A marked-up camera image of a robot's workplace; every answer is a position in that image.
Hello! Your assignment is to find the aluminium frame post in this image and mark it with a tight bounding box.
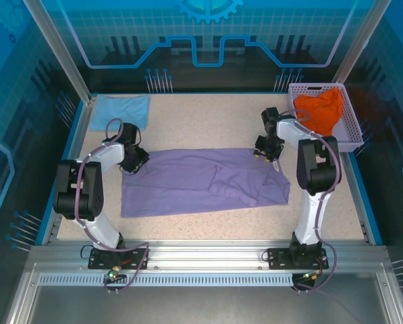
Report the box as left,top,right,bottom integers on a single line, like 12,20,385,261
21,0,96,104
331,0,394,92

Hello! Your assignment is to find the purple printed t-shirt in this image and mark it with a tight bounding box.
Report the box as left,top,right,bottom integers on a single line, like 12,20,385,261
120,147,292,219

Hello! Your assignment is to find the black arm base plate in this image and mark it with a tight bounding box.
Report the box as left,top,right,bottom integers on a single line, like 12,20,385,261
88,247,151,271
266,247,329,271

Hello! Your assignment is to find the lavender plastic basket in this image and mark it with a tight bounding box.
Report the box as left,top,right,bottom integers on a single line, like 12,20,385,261
288,82,366,153

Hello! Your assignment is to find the slotted grey cable duct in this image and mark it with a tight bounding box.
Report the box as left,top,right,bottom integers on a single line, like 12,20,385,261
38,273,295,287

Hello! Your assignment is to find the orange t-shirt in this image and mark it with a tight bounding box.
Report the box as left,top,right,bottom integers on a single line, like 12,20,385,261
294,88,344,136

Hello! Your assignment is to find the light blue folded t-shirt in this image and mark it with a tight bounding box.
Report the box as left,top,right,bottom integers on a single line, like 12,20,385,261
88,95,151,133

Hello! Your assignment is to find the aluminium front rail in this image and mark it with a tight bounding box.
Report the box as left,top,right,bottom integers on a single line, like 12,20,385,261
28,240,389,271

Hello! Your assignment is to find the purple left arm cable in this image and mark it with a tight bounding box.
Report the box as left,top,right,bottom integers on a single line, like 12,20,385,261
73,117,151,294

